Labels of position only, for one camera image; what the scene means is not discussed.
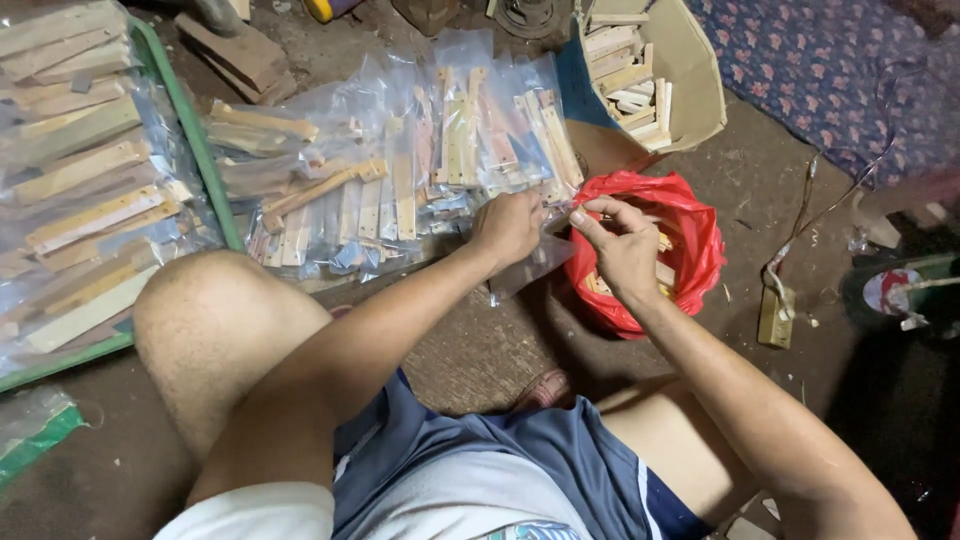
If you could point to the green and clear plastic bag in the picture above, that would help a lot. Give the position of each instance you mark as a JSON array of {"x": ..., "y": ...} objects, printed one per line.
[{"x": 34, "y": 431}]

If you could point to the person's right leg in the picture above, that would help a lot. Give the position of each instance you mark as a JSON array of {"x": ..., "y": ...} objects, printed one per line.
[{"x": 675, "y": 442}]

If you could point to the person's left hand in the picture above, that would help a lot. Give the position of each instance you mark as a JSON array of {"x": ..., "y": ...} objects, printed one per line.
[{"x": 504, "y": 229}]

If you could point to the person's right hand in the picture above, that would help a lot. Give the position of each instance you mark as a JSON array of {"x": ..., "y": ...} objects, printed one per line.
[{"x": 626, "y": 255}]

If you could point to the round metal part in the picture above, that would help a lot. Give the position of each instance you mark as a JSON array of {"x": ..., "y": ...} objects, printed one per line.
[{"x": 531, "y": 15}]

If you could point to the pink plastic stool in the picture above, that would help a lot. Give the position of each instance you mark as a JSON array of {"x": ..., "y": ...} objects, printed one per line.
[{"x": 904, "y": 206}]

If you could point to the yellow round container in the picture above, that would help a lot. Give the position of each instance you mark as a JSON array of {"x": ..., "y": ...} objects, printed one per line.
[{"x": 330, "y": 7}]

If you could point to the person's left leg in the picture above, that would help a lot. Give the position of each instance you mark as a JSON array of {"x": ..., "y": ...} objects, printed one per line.
[{"x": 210, "y": 337}]

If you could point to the person's left fingers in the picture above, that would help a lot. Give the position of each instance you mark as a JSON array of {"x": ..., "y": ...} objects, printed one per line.
[{"x": 525, "y": 214}]

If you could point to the blue floral mattress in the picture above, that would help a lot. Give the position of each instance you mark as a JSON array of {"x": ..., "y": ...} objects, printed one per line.
[{"x": 832, "y": 67}]

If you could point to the brown sandal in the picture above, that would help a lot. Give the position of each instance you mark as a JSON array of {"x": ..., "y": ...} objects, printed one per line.
[{"x": 544, "y": 390}]

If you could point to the person's white shirt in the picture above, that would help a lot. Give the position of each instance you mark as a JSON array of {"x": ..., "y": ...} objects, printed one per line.
[{"x": 255, "y": 514}]

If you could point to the cardboard box of wooden pieces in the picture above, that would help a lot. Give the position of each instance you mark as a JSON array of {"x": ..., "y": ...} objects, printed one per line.
[{"x": 637, "y": 75}]

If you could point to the brown wooden blocks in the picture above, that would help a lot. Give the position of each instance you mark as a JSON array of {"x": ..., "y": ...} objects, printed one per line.
[{"x": 232, "y": 49}]

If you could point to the small wooden stick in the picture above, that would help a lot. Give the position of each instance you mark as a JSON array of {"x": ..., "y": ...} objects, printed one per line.
[{"x": 559, "y": 221}]

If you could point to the person's blue grey shorts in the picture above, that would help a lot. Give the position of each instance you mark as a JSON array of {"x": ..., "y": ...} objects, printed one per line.
[{"x": 487, "y": 457}]

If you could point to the red plastic bag of wood pieces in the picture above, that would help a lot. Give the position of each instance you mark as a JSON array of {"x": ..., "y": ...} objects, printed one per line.
[{"x": 694, "y": 232}]

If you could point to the green round can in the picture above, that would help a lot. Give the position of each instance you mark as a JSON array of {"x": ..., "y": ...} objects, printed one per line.
[{"x": 904, "y": 292}]

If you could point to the green crate of bagged strips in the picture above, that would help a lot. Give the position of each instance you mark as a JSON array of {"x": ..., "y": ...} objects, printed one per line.
[{"x": 82, "y": 180}]

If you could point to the beige power strip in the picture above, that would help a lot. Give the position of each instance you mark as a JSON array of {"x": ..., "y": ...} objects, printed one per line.
[{"x": 775, "y": 319}]

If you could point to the person's leg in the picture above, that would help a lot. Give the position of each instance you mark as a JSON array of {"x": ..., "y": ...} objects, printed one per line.
[
  {"x": 210, "y": 337},
  {"x": 675, "y": 442}
]

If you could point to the pile of bagged wooden strips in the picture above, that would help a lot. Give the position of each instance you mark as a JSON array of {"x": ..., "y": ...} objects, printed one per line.
[{"x": 390, "y": 165}]

